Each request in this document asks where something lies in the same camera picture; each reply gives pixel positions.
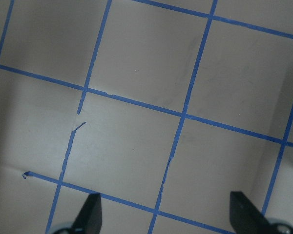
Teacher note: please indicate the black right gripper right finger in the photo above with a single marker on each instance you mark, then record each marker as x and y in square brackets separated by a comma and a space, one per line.
[245, 218]

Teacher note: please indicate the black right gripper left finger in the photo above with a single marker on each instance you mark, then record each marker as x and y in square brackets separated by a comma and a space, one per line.
[89, 219]

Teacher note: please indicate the brown paper table mat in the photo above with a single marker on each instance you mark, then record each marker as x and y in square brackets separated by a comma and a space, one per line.
[162, 106]

